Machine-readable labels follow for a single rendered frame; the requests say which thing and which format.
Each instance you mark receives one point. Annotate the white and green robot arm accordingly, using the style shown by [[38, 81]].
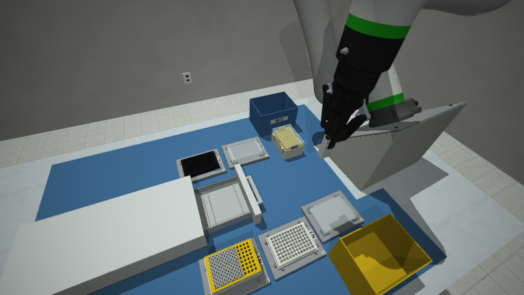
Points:
[[371, 39]]

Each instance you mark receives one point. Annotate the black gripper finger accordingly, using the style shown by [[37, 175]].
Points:
[[329, 110], [341, 131]]

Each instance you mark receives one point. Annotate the blue bench mat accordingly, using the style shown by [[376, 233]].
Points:
[[284, 186]]

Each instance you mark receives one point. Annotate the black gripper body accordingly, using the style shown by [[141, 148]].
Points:
[[354, 84]]

